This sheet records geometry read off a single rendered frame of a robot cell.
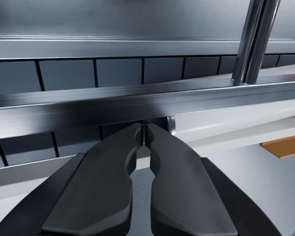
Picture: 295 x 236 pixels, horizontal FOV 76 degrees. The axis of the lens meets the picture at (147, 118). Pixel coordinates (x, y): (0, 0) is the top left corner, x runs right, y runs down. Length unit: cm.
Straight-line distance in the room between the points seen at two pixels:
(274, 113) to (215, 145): 6
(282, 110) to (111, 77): 15
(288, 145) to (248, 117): 27
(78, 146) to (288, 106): 19
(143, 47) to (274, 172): 42
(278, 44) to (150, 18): 14
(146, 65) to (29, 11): 11
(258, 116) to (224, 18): 13
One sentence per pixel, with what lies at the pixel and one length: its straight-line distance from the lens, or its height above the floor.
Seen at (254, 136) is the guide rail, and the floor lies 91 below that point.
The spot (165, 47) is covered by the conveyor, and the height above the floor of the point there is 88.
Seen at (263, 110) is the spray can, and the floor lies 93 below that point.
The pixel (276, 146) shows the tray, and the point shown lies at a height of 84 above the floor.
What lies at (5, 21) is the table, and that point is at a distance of 21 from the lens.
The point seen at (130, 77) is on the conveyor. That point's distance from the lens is 16.
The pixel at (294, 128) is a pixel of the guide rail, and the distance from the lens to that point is 27.
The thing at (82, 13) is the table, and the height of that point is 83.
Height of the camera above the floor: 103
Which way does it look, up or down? 56 degrees down
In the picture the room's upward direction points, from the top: 143 degrees clockwise
